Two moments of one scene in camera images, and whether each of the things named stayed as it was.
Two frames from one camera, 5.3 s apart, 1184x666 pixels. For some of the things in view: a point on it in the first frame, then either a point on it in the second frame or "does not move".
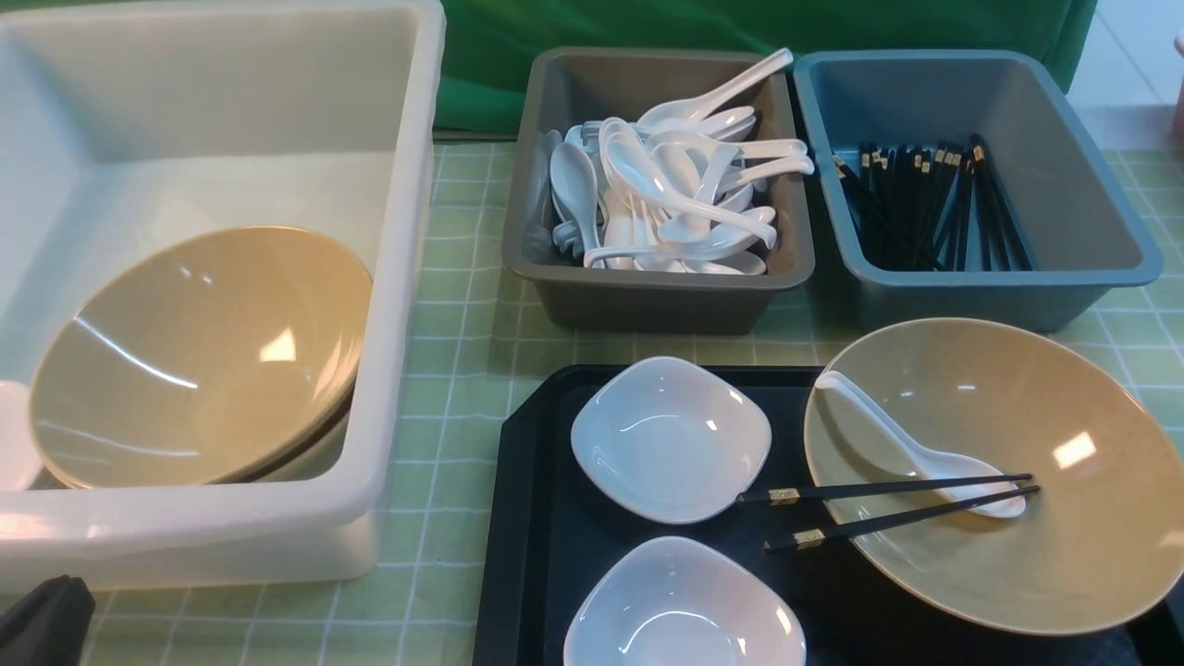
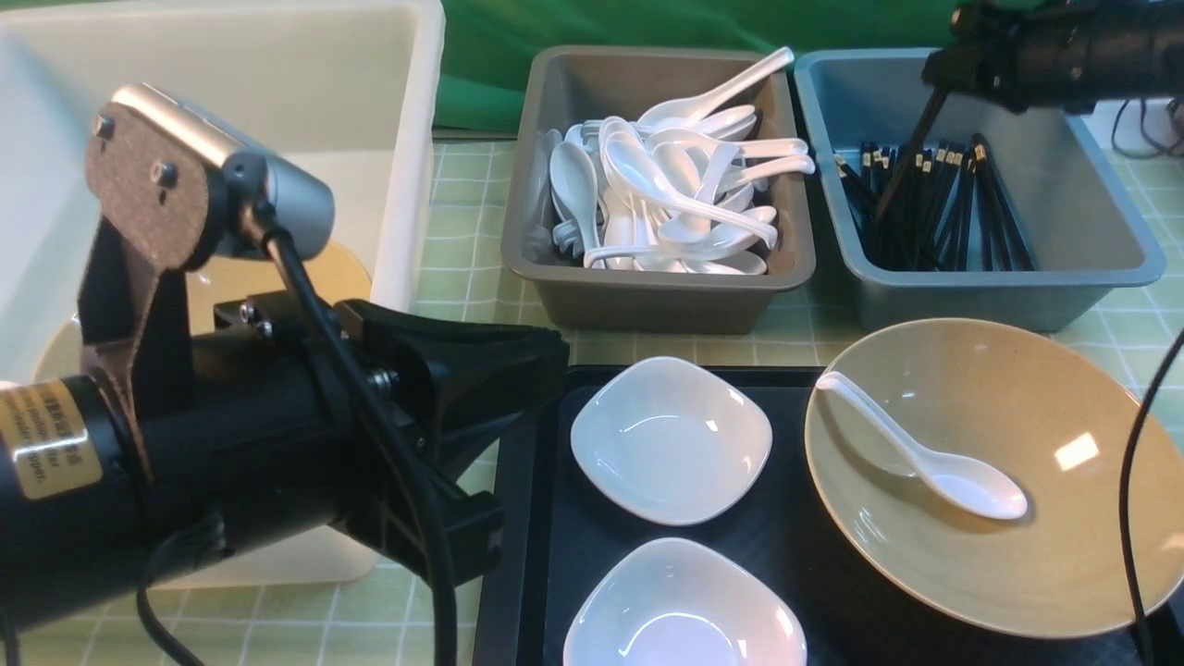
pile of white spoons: (672, 191) does not move
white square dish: (672, 437) does not move
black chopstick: (780, 494) -> (932, 107)
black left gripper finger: (48, 626) -> (454, 377)
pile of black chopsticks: (919, 206) does not move
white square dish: (684, 601) does not move
